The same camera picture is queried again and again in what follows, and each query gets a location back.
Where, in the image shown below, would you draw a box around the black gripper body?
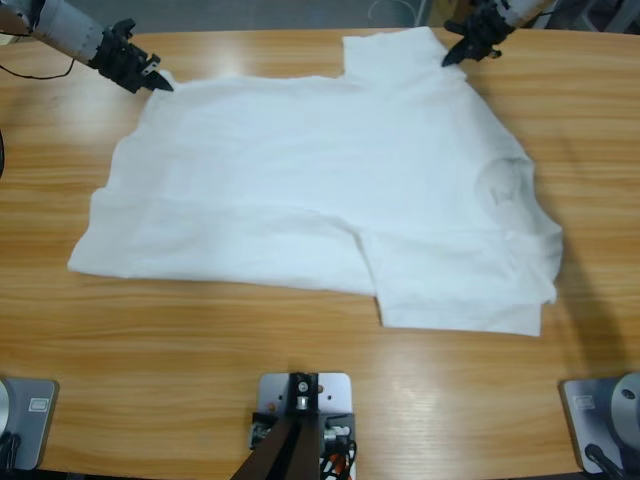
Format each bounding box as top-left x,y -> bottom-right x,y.
463,1 -> 517,62
89,29 -> 152,96

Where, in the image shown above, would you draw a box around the white t-shirt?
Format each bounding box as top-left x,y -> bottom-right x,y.
67,25 -> 565,337

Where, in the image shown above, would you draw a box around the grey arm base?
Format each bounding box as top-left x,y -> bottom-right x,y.
558,370 -> 640,475
0,377 -> 60,471

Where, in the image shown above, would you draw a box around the brown cardboard box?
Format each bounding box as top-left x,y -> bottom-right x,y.
427,0 -> 474,27

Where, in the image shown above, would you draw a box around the grey metal equipment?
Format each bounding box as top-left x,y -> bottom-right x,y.
547,0 -> 640,34

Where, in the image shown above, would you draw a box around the wooden pallet stack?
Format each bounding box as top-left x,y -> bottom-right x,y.
0,9 -> 29,47

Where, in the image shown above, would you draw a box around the white mounting block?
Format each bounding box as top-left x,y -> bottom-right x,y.
257,371 -> 354,417

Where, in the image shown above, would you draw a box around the silver cylindrical fitting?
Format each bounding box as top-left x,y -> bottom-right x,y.
248,421 -> 274,448
323,423 -> 352,445

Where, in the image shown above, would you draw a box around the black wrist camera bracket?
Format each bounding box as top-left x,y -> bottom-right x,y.
107,18 -> 138,42

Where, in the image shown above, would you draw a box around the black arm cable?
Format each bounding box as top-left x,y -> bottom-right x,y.
0,30 -> 77,80

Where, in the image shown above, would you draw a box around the thin white cable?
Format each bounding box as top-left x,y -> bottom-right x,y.
367,0 -> 419,26

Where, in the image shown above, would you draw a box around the black base cable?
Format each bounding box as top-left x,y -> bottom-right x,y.
0,430 -> 22,472
583,443 -> 624,480

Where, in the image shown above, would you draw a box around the orange and black cables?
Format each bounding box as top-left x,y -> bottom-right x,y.
318,439 -> 359,480

